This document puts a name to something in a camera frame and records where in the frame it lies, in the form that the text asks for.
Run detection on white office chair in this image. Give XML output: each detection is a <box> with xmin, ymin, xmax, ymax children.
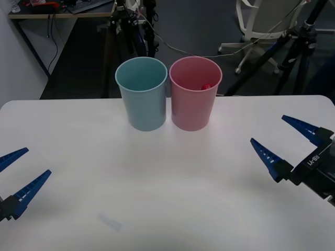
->
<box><xmin>218</xmin><ymin>0</ymin><xmax>306</xmax><ymax>75</ymax></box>

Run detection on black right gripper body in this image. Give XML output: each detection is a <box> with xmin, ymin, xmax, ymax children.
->
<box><xmin>290</xmin><ymin>138</ymin><xmax>335</xmax><ymax>208</ymax></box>

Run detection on black camera tripod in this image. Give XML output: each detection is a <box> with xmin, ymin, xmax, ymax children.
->
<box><xmin>224</xmin><ymin>0</ymin><xmax>328</xmax><ymax>97</ymax></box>
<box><xmin>97</xmin><ymin>0</ymin><xmax>161</xmax><ymax>99</ymax></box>

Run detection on wooden desk with black frame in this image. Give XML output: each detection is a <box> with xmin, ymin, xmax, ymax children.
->
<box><xmin>7</xmin><ymin>0</ymin><xmax>117</xmax><ymax>79</ymax></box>

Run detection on black hanging cable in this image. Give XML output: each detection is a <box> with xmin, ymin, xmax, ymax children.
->
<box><xmin>46</xmin><ymin>13</ymin><xmax>60</xmax><ymax>77</ymax></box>

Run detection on pale blue plastic bin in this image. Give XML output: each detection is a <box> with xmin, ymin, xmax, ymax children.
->
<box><xmin>115</xmin><ymin>56</ymin><xmax>169</xmax><ymax>132</ymax></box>

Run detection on pink plastic bin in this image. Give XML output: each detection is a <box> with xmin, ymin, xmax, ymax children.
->
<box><xmin>169</xmin><ymin>55</ymin><xmax>224</xmax><ymax>132</ymax></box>

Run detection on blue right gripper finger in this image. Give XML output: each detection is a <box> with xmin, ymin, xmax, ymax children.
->
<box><xmin>281</xmin><ymin>115</ymin><xmax>335</xmax><ymax>143</ymax></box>
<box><xmin>250</xmin><ymin>138</ymin><xmax>294</xmax><ymax>183</ymax></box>

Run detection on red tool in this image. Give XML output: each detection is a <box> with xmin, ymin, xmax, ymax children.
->
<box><xmin>21</xmin><ymin>1</ymin><xmax>60</xmax><ymax>8</ymax></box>

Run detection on pale long cable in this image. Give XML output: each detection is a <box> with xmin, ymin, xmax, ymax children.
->
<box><xmin>136</xmin><ymin>0</ymin><xmax>307</xmax><ymax>58</ymax></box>

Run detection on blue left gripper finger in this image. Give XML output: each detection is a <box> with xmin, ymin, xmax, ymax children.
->
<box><xmin>3</xmin><ymin>169</ymin><xmax>52</xmax><ymax>222</ymax></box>
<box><xmin>0</xmin><ymin>147</ymin><xmax>30</xmax><ymax>174</ymax></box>

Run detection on black keyboard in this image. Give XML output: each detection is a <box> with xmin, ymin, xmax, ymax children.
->
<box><xmin>65</xmin><ymin>0</ymin><xmax>114</xmax><ymax>14</ymax></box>

